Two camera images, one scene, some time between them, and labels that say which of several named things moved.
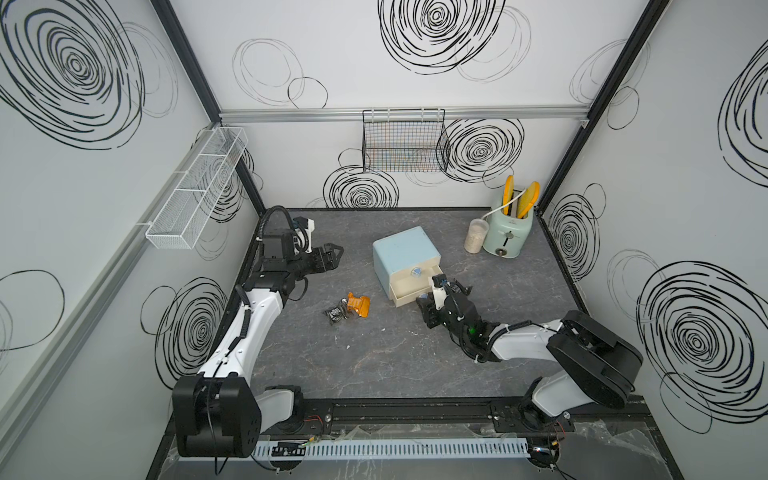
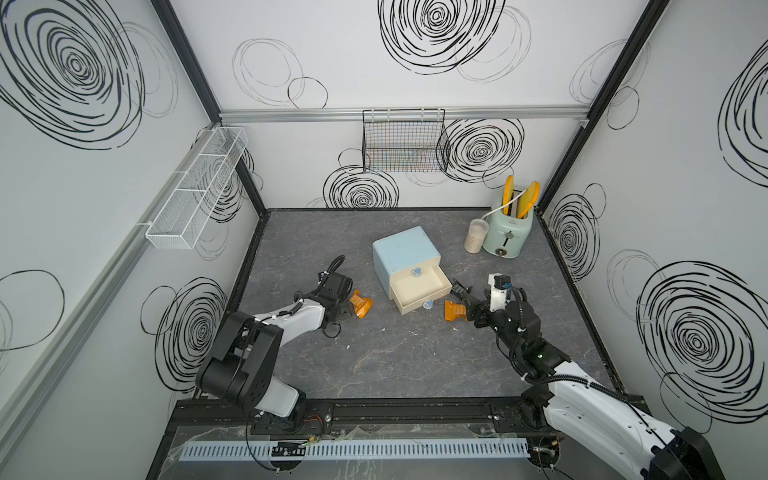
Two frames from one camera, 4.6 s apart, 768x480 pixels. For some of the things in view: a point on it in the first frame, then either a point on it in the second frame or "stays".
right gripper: [428, 311] to [481, 307]
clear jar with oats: [478, 230] stays
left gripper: [329, 264] to [346, 309]
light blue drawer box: [404, 264] stays
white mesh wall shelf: [180, 219] stays
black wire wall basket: [404, 140] stays
